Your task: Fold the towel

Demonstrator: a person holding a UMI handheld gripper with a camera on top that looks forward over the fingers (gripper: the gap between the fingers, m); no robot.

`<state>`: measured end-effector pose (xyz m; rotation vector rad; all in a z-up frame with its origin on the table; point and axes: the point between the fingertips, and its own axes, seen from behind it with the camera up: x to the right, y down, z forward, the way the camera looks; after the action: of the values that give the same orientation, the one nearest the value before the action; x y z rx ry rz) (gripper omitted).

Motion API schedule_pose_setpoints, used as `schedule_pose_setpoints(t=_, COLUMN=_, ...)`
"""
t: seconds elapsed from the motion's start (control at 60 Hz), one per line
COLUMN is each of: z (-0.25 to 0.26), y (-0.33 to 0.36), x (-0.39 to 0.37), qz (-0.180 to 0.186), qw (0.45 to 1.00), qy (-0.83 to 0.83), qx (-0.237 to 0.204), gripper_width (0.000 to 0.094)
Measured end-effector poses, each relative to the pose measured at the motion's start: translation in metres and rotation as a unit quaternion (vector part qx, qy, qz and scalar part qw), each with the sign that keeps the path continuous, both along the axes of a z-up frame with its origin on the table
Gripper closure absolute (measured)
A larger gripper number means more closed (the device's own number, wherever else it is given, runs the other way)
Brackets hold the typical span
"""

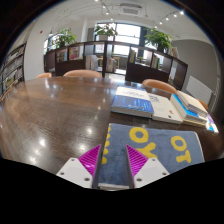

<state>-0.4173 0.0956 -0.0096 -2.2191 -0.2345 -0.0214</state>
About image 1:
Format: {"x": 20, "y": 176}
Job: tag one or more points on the grey towel with yellow letters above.
{"x": 160, "y": 146}

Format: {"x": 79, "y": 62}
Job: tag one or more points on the large window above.
{"x": 128, "y": 31}

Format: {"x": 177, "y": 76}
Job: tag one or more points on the wall bookshelf unit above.
{"x": 11, "y": 71}

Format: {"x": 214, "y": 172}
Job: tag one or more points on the white wall radiator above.
{"x": 199, "y": 89}

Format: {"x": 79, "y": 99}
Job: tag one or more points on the illustrated blue and white booklet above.
{"x": 211, "y": 128}

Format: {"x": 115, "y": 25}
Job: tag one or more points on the dark curved shelf unit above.
{"x": 146, "y": 71}

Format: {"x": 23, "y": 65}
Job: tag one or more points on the large tan book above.
{"x": 196, "y": 124}

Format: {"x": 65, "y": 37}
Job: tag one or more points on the large cream book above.
{"x": 193, "y": 103}

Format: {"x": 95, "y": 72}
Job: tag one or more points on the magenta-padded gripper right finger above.
{"x": 151, "y": 171}

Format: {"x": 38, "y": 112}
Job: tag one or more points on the potted green plants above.
{"x": 160, "y": 38}

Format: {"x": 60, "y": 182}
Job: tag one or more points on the large bright blue book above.
{"x": 186, "y": 113}

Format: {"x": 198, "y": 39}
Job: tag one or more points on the dark blue book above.
{"x": 131, "y": 101}

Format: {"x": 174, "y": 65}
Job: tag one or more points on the white book with red dot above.
{"x": 165, "y": 110}

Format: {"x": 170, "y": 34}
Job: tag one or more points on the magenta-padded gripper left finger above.
{"x": 76, "y": 171}

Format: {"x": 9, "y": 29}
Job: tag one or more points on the orange chairs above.
{"x": 83, "y": 73}

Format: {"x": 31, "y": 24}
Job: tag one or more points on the ceiling air conditioner unit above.
{"x": 130, "y": 10}

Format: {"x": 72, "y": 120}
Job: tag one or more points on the ceiling spot lights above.
{"x": 106, "y": 12}

